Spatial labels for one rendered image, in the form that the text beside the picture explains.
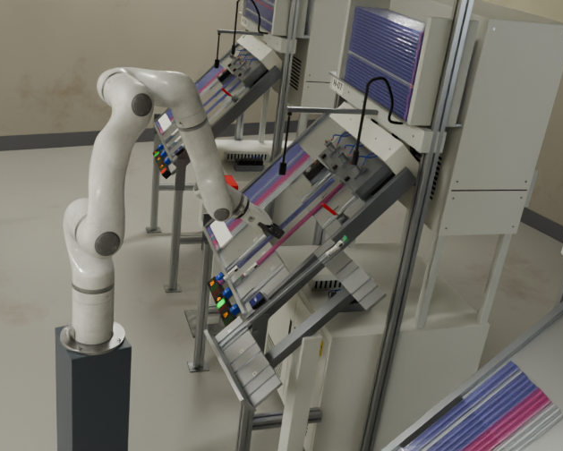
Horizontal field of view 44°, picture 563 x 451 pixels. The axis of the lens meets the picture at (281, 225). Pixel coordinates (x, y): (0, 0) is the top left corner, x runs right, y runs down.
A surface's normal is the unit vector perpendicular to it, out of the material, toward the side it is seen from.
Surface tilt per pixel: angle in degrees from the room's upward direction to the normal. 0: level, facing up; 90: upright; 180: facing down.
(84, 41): 90
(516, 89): 90
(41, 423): 0
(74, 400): 90
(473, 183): 90
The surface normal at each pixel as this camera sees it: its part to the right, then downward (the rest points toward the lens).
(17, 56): 0.52, 0.41
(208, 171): -0.06, -0.18
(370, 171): -0.62, -0.59
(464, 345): 0.30, 0.43
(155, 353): 0.12, -0.90
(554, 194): -0.85, 0.12
